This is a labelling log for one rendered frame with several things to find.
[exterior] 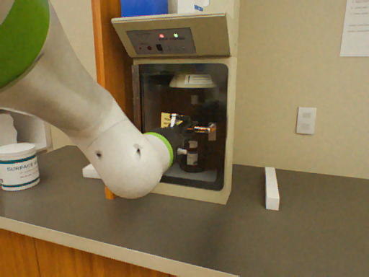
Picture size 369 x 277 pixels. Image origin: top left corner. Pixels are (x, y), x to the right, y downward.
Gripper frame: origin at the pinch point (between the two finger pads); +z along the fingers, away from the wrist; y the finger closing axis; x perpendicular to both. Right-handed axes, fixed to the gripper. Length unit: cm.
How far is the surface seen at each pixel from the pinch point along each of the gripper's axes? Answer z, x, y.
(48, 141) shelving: 45, 105, -26
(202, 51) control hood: 1.0, -3.2, 22.1
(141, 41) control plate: -2.1, 14.3, 25.1
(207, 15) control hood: -6.7, -6.2, 30.1
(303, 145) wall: 48, -37, -15
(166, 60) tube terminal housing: 4.7, 9.5, 20.0
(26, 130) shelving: 47, 124, -20
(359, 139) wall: 48, -58, -11
